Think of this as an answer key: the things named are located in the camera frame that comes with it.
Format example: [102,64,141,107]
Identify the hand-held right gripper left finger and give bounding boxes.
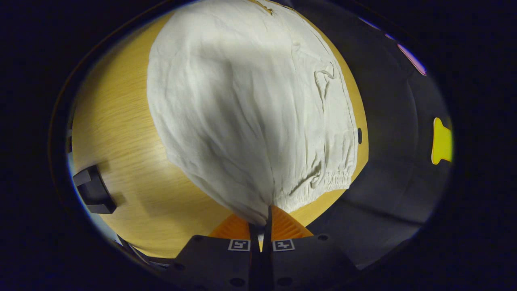
[164,213,261,291]

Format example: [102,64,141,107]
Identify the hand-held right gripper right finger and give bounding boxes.
[261,205,360,291]

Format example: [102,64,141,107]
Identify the black angular block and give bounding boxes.
[73,165,118,215]

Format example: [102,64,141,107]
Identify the black backdrop cloth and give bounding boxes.
[283,0,454,270]

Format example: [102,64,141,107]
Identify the white jeans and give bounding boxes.
[146,0,359,227]

